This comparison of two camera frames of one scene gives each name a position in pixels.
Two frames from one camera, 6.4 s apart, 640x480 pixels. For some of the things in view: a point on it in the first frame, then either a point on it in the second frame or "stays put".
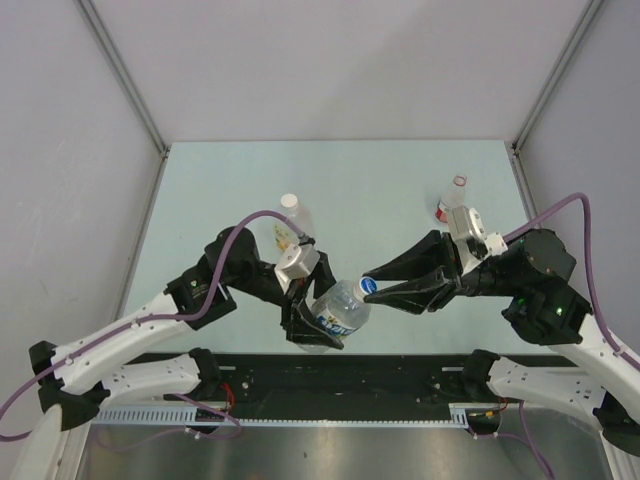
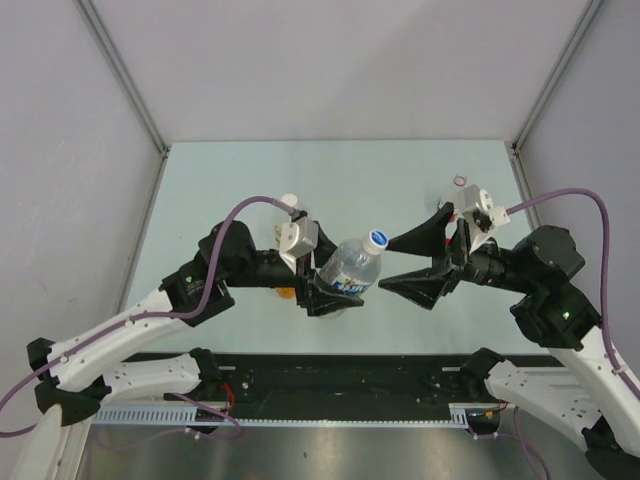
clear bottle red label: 451,196 stays put
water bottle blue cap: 341,308 → 354,268
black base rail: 341,386 stays put
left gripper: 301,328 → 308,292
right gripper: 423,257 → 424,285
